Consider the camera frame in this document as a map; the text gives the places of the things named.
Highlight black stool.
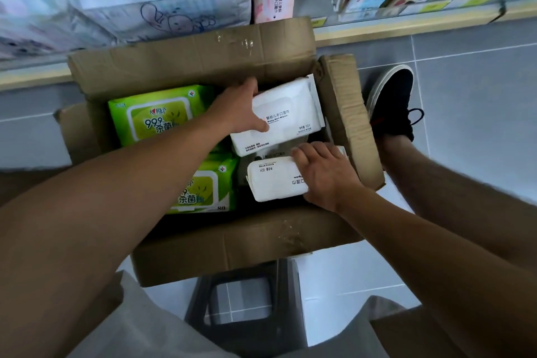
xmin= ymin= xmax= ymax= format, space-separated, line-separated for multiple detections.
xmin=183 ymin=258 xmax=310 ymax=358

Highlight wooden edged grey shelf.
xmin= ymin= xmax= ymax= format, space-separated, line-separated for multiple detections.
xmin=0 ymin=0 xmax=537 ymax=93

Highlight person's right hand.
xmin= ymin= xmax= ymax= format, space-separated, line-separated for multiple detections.
xmin=290 ymin=141 xmax=365 ymax=215

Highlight person's right black shoe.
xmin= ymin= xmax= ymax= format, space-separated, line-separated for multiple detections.
xmin=365 ymin=64 xmax=425 ymax=143

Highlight person's left forearm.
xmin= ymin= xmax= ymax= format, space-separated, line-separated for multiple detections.
xmin=0 ymin=111 xmax=229 ymax=358

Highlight person's left hand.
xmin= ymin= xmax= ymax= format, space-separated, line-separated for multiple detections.
xmin=204 ymin=77 xmax=271 ymax=137

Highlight person's white shorts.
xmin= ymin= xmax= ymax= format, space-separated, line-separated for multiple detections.
xmin=66 ymin=271 xmax=423 ymax=358

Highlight large green wet wipes pack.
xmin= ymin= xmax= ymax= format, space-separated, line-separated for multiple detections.
xmin=167 ymin=153 xmax=241 ymax=216
xmin=107 ymin=84 xmax=218 ymax=149

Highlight brown cardboard box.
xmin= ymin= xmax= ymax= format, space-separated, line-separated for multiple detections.
xmin=53 ymin=16 xmax=387 ymax=288

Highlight person's left leg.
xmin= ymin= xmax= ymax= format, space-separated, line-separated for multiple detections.
xmin=0 ymin=168 xmax=125 ymax=358

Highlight white lidded wet wipes pack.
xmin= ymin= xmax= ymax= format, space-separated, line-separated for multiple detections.
xmin=229 ymin=74 xmax=328 ymax=159
xmin=246 ymin=145 xmax=350 ymax=204

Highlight black shelf joint clip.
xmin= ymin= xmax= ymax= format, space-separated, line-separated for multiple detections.
xmin=488 ymin=0 xmax=509 ymax=24

